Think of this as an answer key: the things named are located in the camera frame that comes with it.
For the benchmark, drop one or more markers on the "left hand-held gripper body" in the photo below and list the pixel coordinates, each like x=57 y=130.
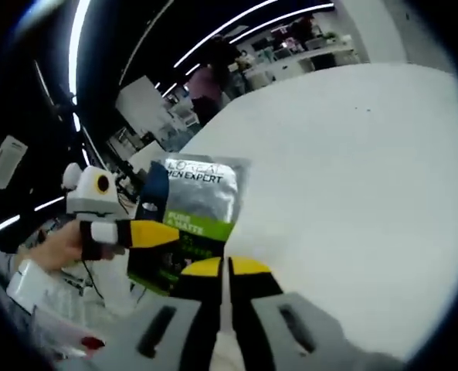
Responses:
x=91 y=193

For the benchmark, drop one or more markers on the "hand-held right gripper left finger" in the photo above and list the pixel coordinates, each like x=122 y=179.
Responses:
x=167 y=336

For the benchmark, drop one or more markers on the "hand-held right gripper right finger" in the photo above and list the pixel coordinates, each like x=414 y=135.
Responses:
x=286 y=332

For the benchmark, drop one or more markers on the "dark green skincare sachet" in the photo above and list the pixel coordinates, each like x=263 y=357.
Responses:
x=201 y=201

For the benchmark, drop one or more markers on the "person's left hand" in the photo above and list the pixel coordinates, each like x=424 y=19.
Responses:
x=58 y=247

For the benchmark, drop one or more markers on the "white ceiling air vent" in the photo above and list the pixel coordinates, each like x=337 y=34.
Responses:
x=6 y=162

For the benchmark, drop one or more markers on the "white worn device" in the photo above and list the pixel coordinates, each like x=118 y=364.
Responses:
x=31 y=282

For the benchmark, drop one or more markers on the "white office desk row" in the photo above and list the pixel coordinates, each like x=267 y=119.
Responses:
x=290 y=65

